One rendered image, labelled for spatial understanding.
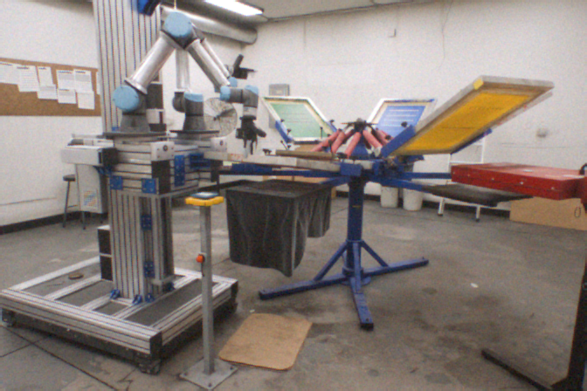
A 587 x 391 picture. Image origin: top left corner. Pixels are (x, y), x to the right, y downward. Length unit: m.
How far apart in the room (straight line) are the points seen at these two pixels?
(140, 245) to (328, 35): 5.42
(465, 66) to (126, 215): 5.12
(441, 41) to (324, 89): 1.96
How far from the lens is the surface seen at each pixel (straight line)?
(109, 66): 2.61
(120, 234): 2.70
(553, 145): 6.37
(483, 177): 2.25
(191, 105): 2.63
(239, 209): 2.27
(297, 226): 2.17
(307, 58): 7.40
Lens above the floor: 1.35
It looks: 11 degrees down
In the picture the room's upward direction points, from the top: 1 degrees clockwise
